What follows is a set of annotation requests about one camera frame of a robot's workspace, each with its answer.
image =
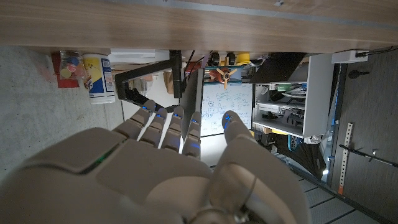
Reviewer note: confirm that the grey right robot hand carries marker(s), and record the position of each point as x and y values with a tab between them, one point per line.
149	180

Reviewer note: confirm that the black computer monitor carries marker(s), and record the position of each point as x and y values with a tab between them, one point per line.
192	93

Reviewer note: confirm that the white wipes canister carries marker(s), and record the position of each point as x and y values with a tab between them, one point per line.
99	79

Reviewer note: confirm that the whiteboard with writing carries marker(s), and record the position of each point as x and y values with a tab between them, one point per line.
230	99

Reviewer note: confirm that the flat white box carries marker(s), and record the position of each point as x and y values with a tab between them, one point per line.
132	53

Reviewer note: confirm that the wooden toy airplane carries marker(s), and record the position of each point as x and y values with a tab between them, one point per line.
224	74

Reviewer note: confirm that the clear jar with coloured pieces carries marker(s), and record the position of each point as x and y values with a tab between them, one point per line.
71	65

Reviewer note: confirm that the red cup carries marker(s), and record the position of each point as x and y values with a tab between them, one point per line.
57	70

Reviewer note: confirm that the small yellow cup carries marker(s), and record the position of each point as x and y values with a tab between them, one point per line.
243	58

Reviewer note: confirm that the white shelf cabinet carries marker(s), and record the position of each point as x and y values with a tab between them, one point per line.
317	93

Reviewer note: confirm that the perforated metal strip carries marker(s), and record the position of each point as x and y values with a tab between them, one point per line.
345	158

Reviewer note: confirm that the black thin rod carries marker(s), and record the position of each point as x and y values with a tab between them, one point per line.
370	155

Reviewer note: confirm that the black wall hook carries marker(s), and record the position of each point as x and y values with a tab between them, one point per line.
354	74

